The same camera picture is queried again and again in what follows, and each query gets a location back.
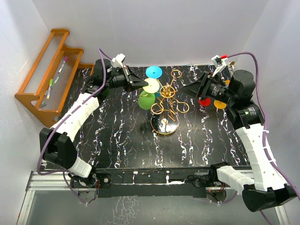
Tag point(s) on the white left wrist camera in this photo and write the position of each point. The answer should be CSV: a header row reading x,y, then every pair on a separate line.
x,y
117,61

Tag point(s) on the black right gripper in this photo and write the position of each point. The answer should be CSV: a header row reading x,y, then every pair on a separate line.
x,y
192,89

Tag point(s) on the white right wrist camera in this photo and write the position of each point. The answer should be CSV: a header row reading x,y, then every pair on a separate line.
x,y
220,63

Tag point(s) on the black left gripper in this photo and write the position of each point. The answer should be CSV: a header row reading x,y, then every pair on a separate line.
x,y
132,81

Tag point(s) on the green capped marker pen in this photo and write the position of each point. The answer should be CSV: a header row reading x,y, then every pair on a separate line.
x,y
49,89

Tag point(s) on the wooden tiered shelf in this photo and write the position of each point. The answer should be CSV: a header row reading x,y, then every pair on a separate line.
x,y
34,88

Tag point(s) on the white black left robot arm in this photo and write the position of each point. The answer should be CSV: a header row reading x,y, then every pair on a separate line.
x,y
56,143

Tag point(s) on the blue wine glass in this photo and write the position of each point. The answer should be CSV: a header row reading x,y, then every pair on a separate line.
x,y
154,72

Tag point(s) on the small grey block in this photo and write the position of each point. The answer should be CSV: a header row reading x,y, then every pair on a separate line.
x,y
43,104

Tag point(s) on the red wine glass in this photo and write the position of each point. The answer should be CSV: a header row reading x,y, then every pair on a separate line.
x,y
206,102

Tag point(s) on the purple capped marker pen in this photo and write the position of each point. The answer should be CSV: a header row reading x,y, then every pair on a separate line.
x,y
62,66

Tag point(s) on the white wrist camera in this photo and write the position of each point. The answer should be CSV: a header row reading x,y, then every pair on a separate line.
x,y
220,63
117,61

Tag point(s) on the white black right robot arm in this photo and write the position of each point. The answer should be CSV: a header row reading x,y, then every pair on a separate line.
x,y
268,188

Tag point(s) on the gold wire glass rack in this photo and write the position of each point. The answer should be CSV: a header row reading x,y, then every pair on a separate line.
x,y
165,111

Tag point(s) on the green wine glass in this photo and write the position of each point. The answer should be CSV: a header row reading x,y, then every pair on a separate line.
x,y
147,96

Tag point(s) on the yellow wine glass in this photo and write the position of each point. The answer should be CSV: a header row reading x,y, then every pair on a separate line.
x,y
219,104

